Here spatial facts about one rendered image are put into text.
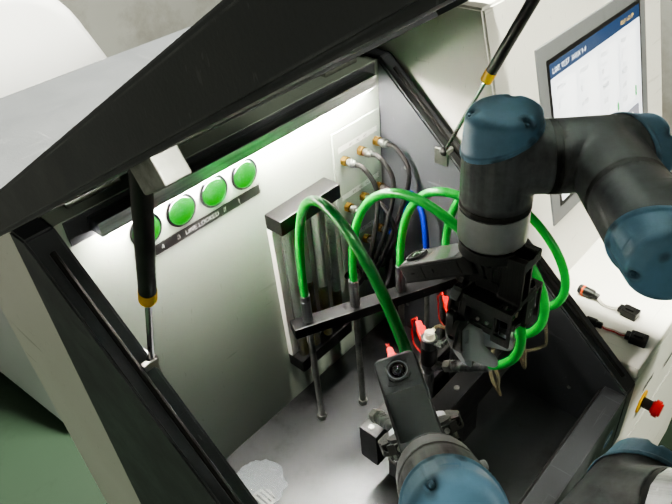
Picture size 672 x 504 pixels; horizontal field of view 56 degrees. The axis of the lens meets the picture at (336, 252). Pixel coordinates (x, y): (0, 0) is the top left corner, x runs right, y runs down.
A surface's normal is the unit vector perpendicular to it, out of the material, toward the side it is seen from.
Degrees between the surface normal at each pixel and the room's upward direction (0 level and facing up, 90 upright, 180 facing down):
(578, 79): 76
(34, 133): 0
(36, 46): 90
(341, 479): 0
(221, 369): 90
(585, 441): 0
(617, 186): 43
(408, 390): 19
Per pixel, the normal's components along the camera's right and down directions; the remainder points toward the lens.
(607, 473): -0.51, -0.85
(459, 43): -0.67, 0.50
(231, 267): 0.74, 0.36
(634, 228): -0.79, -0.46
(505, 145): -0.12, 0.58
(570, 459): -0.07, -0.79
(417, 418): -0.22, -0.56
